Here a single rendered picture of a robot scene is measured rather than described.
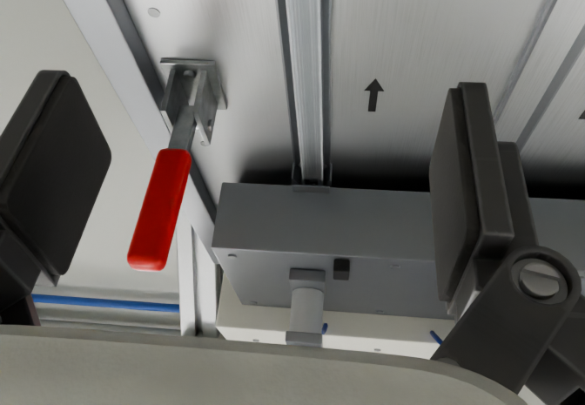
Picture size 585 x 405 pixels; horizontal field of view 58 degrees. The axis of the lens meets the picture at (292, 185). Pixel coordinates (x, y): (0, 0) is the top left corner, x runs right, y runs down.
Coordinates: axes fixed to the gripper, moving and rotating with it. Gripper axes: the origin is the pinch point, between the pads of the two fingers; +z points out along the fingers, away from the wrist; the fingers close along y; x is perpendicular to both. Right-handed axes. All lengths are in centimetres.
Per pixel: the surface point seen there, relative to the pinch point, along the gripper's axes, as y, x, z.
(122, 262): -88, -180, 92
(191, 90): -6.2, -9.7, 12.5
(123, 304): -85, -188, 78
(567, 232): 15.7, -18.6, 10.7
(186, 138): -5.7, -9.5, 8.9
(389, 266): 5.2, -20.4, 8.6
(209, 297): -10.8, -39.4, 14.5
